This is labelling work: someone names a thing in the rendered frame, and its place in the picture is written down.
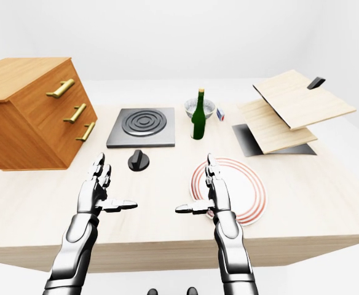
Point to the round black stove knob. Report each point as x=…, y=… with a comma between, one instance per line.
x=139, y=160

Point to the wooden cabinet drawer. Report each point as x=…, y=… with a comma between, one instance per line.
x=55, y=123
x=72, y=147
x=35, y=95

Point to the large pale wooden board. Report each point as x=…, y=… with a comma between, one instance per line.
x=302, y=101

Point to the wooden cabinet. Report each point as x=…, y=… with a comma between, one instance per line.
x=1, y=129

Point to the patterned grey bowl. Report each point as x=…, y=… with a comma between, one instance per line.
x=209, y=109

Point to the small printed box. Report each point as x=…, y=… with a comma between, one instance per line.
x=220, y=114

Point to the small pale wooden board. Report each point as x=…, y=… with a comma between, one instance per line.
x=268, y=129

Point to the small dark rounded shape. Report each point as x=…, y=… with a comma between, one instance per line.
x=192, y=291
x=152, y=292

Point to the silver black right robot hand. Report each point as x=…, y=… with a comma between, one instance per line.
x=220, y=196

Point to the green glass bottle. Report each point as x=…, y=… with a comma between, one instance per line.
x=198, y=123

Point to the white plate with red rings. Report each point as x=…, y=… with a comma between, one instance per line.
x=247, y=190

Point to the flat dark stove plate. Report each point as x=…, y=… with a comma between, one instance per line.
x=142, y=136

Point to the small black block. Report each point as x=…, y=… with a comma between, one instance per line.
x=315, y=83

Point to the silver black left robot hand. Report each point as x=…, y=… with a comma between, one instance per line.
x=90, y=196

